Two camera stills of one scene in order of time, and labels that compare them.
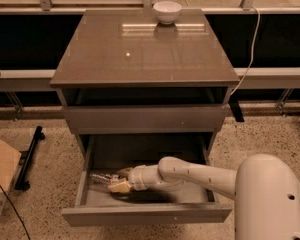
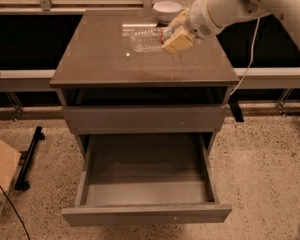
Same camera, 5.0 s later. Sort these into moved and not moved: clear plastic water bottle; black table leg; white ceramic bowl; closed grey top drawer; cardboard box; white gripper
Moved: white gripper; clear plastic water bottle
Not moved: black table leg; cardboard box; closed grey top drawer; white ceramic bowl
